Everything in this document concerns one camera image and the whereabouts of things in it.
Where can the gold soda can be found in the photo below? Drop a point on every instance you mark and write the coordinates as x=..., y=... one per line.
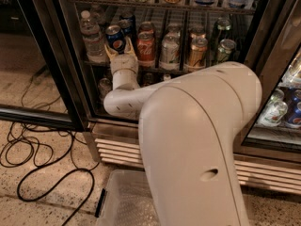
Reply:
x=197, y=53
x=197, y=32

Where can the front red coca-cola can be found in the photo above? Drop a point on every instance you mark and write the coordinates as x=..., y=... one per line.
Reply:
x=145, y=49

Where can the green soda can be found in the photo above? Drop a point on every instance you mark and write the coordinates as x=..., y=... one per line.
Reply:
x=225, y=50
x=222, y=29

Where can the blue pepsi can right compartment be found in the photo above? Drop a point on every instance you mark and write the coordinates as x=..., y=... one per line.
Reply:
x=292, y=118

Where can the front silver diet soda can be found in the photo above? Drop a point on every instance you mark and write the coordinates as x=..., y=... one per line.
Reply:
x=169, y=58

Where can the right brown tea bottle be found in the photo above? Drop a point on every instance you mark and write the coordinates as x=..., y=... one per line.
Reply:
x=166, y=77

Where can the bubble wrap sheet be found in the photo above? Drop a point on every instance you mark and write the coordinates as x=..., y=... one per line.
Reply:
x=136, y=207

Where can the clear water bottle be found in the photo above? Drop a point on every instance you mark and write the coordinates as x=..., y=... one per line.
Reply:
x=98, y=14
x=93, y=38

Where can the rear gold soda can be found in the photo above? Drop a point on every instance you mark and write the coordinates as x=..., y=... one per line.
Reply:
x=197, y=32

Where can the rear red coca-cola can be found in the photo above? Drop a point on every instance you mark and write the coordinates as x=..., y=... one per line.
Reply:
x=147, y=27

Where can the rear clear water bottle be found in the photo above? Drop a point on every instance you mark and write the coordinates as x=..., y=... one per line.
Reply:
x=98, y=14

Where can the blue pepsi can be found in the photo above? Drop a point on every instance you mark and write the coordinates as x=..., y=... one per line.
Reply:
x=126, y=27
x=129, y=16
x=115, y=38

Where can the open glass fridge door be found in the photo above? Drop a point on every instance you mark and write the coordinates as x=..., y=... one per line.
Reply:
x=37, y=78

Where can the red coca-cola can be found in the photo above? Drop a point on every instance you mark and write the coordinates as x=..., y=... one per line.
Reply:
x=145, y=49
x=147, y=27

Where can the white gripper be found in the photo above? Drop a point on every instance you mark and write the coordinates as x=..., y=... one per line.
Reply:
x=124, y=63

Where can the front gold soda can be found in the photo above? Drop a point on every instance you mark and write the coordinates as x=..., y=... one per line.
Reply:
x=197, y=53

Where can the rear silver soda can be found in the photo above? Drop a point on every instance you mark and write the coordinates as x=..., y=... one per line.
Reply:
x=174, y=29

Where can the white can right compartment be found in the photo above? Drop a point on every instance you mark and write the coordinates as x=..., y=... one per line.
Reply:
x=274, y=110

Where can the clear plastic storage bin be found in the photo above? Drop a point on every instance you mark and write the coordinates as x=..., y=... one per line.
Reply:
x=110, y=197

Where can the silver can bottom shelf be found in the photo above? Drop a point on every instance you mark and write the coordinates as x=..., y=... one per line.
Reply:
x=104, y=86

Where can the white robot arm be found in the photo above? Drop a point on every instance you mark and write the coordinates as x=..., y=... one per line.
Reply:
x=186, y=129

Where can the front green soda can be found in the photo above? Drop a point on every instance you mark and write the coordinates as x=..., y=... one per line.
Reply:
x=225, y=50

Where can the rear green soda can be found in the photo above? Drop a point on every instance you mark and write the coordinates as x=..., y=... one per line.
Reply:
x=222, y=29

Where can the stainless steel fridge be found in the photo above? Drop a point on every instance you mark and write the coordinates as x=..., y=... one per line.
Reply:
x=267, y=36

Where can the front clear water bottle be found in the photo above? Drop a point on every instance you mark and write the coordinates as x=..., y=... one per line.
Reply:
x=93, y=38

